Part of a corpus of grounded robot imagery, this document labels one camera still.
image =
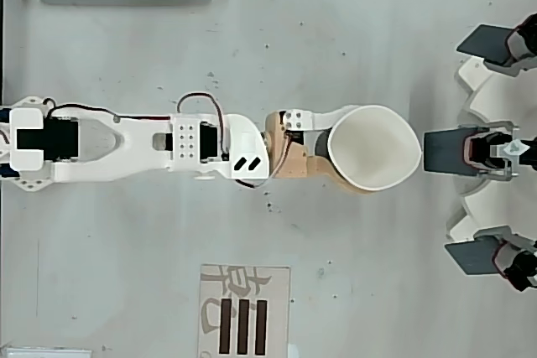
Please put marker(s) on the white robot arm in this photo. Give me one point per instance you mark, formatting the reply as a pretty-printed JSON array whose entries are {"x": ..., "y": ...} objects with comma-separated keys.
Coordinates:
[{"x": 134, "y": 146}]

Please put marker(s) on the beige card with characters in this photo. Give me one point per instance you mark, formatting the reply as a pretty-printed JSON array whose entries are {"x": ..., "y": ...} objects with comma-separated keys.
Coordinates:
[{"x": 245, "y": 309}]

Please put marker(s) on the dark grey valve paddle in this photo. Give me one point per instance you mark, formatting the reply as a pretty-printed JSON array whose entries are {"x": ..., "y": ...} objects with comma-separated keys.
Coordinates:
[
  {"x": 482, "y": 43},
  {"x": 444, "y": 152},
  {"x": 474, "y": 257}
]

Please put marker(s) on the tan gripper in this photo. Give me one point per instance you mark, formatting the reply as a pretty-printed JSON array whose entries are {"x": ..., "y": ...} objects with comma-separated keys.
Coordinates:
[{"x": 299, "y": 158}]

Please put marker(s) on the white gear-shaped valve base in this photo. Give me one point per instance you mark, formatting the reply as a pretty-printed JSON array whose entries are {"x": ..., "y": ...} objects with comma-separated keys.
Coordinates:
[{"x": 482, "y": 94}]

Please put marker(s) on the white paper cup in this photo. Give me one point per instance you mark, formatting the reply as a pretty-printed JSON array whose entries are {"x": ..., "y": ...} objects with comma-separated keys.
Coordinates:
[{"x": 375, "y": 146}]

